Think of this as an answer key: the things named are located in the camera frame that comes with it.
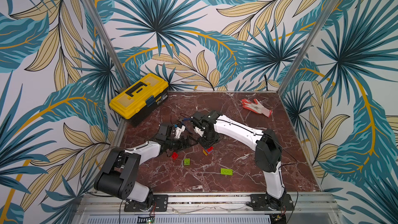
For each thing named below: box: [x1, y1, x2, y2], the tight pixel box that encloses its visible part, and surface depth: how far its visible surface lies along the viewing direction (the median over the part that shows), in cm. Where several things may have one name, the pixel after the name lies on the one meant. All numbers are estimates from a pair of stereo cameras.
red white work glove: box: [240, 98, 274, 118], surface depth 112 cm
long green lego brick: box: [220, 168, 234, 176], surface depth 85 cm
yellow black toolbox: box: [108, 73, 169, 128], surface depth 97 cm
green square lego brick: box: [183, 158, 191, 166], surface depth 87 cm
